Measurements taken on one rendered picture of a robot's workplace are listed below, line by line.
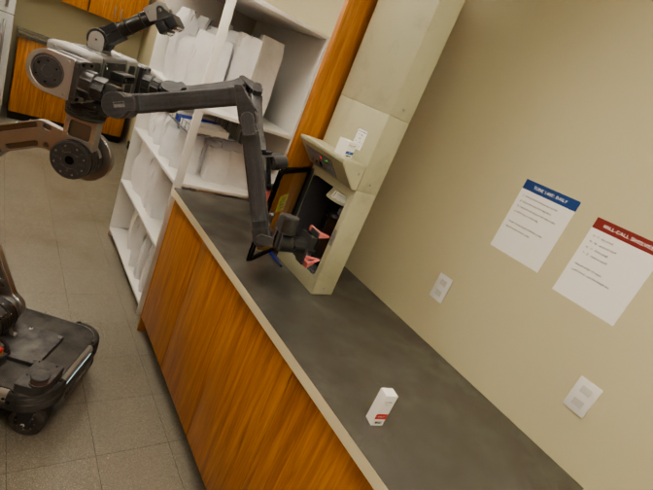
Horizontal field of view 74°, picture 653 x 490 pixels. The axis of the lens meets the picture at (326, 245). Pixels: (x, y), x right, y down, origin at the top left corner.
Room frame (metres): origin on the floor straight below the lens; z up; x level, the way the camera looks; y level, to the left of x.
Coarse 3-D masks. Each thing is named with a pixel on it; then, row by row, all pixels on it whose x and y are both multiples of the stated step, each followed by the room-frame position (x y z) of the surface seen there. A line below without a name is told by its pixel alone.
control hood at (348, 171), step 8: (304, 136) 1.77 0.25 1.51; (304, 144) 1.80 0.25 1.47; (312, 144) 1.73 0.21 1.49; (320, 144) 1.70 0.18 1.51; (328, 144) 1.82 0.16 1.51; (320, 152) 1.70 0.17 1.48; (328, 152) 1.63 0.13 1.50; (336, 160) 1.60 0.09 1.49; (344, 160) 1.56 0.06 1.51; (352, 160) 1.62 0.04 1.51; (336, 168) 1.64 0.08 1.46; (344, 168) 1.58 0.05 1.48; (352, 168) 1.60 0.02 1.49; (360, 168) 1.62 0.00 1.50; (336, 176) 1.68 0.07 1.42; (344, 176) 1.61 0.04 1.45; (352, 176) 1.61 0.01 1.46; (360, 176) 1.63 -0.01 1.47; (344, 184) 1.65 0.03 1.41; (352, 184) 1.62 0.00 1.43
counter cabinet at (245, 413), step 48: (192, 240) 1.93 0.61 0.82; (192, 288) 1.81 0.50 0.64; (192, 336) 1.70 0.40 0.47; (240, 336) 1.44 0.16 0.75; (192, 384) 1.59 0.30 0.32; (240, 384) 1.36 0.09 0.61; (288, 384) 1.19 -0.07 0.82; (192, 432) 1.50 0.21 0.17; (240, 432) 1.28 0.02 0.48; (288, 432) 1.12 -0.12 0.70; (240, 480) 1.20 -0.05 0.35; (288, 480) 1.06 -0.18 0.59; (336, 480) 0.95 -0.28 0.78
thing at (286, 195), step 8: (288, 176) 1.65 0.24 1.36; (296, 176) 1.73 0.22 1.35; (304, 176) 1.82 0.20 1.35; (280, 184) 1.60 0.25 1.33; (288, 184) 1.68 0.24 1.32; (296, 184) 1.77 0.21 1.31; (280, 192) 1.63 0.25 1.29; (288, 192) 1.71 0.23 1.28; (296, 192) 1.80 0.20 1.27; (280, 200) 1.66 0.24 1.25; (288, 200) 1.74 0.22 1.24; (272, 208) 1.61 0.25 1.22; (280, 208) 1.69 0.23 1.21; (288, 208) 1.77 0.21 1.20; (272, 224) 1.67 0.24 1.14; (256, 248) 1.60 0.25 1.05; (264, 248) 1.69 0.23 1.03; (248, 256) 1.56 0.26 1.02
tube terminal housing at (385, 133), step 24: (336, 120) 1.84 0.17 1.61; (360, 120) 1.74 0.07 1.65; (384, 120) 1.65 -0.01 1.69; (336, 144) 1.80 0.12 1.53; (384, 144) 1.66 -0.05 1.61; (384, 168) 1.70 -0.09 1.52; (360, 192) 1.65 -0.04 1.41; (360, 216) 1.69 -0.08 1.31; (336, 240) 1.64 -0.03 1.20; (288, 264) 1.80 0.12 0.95; (336, 264) 1.68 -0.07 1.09; (312, 288) 1.64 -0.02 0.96
